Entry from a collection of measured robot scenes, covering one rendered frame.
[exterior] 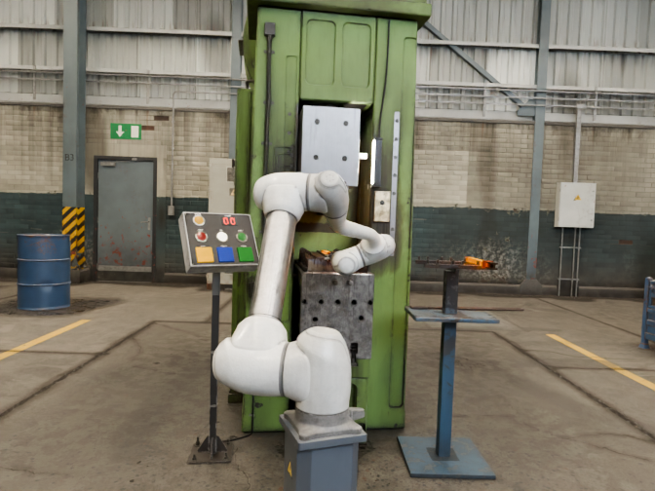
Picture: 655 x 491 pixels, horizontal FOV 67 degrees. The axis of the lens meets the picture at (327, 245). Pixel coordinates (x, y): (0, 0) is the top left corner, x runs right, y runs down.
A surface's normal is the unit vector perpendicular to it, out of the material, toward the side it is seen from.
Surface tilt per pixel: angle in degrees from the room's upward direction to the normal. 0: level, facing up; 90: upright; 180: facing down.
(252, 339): 55
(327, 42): 90
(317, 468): 90
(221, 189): 90
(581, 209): 90
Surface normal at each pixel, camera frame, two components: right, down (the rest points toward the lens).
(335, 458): 0.36, 0.06
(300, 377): -0.19, 0.00
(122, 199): 0.01, 0.05
